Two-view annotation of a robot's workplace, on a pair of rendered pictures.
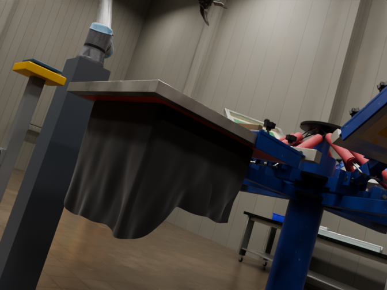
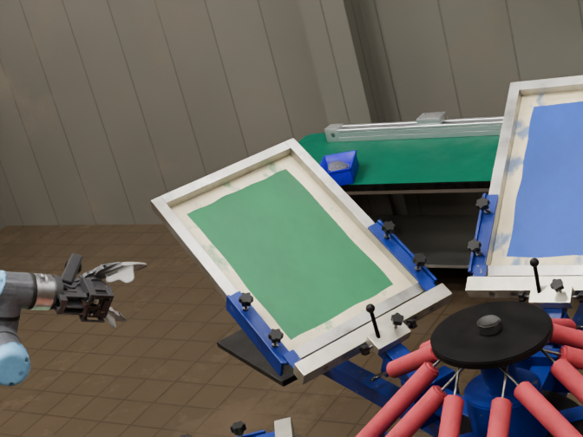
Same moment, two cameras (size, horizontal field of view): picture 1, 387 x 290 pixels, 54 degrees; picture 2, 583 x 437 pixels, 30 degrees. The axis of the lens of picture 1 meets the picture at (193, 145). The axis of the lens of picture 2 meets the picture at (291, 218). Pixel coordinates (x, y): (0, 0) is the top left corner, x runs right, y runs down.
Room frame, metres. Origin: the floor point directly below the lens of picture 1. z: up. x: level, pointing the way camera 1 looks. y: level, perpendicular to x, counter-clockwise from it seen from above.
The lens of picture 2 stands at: (-0.01, 0.30, 2.68)
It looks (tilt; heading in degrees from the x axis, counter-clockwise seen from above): 21 degrees down; 345
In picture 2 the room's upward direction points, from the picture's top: 15 degrees counter-clockwise
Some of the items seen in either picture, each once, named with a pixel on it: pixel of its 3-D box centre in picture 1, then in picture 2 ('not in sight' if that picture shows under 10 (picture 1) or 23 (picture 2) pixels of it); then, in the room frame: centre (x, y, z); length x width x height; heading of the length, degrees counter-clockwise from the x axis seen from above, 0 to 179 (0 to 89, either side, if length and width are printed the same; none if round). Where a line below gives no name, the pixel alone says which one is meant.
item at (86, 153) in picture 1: (107, 161); not in sight; (1.33, 0.27, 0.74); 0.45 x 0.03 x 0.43; 42
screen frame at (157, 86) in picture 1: (186, 125); not in sight; (1.52, 0.05, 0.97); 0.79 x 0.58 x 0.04; 132
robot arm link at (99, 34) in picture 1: (99, 37); not in sight; (1.98, 0.65, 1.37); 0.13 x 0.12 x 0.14; 4
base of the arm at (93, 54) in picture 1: (91, 56); not in sight; (1.97, 0.65, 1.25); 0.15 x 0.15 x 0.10
